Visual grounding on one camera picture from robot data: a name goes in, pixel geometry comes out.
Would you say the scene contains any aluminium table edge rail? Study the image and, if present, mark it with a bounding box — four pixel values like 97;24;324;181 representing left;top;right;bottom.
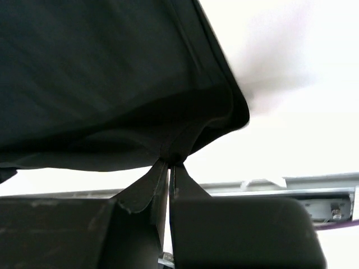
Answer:
1;171;358;230

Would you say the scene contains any black t shirt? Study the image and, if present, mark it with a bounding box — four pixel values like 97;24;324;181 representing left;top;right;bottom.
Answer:
0;0;250;184

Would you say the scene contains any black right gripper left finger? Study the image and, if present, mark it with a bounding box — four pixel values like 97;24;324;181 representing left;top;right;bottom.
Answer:
1;161;168;268

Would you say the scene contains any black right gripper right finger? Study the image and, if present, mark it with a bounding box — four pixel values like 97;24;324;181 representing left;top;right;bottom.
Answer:
169;166;326;269

